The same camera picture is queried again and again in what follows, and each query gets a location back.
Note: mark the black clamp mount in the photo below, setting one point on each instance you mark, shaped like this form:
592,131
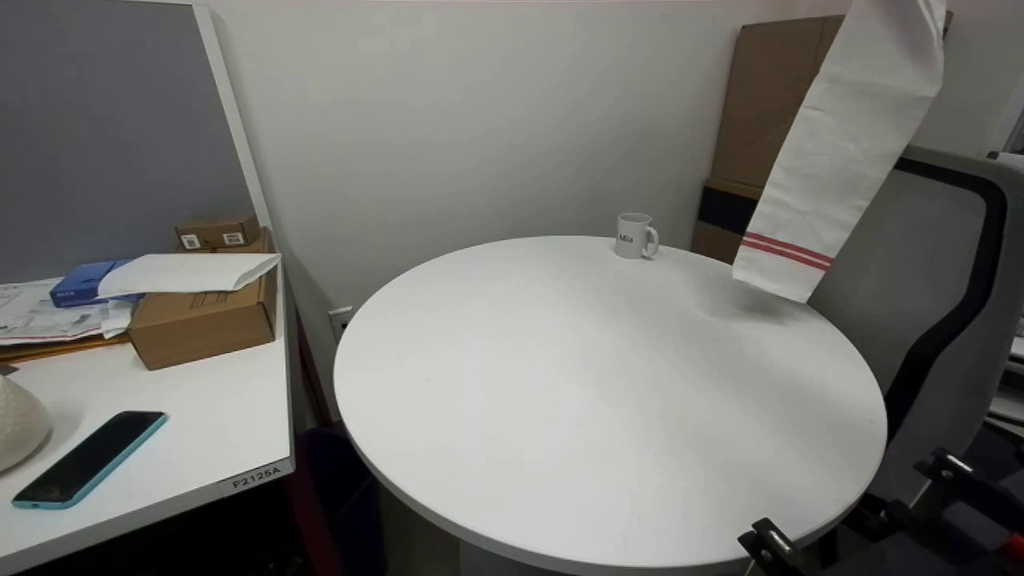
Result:
969,525

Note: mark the beige rounded object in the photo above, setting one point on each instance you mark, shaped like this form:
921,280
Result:
23,424

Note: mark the blue box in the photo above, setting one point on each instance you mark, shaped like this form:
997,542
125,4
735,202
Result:
80,284

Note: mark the stack of papers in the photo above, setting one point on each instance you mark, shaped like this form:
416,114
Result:
29,315

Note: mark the grey mesh office chair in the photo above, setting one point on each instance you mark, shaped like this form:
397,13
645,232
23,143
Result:
931,290

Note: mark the small cardboard box behind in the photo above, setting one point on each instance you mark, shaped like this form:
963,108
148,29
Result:
225,234

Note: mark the white red-striped tea towel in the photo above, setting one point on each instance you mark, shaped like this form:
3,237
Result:
865,105

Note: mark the large flat cardboard box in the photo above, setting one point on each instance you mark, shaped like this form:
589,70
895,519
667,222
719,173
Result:
769,74

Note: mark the white envelope paper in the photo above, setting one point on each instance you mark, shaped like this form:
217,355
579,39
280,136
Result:
188,274

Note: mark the white ceramic mug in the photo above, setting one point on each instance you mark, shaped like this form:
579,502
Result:
635,234

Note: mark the blue-cased smartphone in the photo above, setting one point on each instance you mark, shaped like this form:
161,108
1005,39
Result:
74,474

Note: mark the brown cardboard box on desk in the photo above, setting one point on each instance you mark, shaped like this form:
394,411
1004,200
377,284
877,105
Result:
188,328

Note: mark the grey partition panel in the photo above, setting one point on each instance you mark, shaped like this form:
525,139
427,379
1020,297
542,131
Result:
118,129

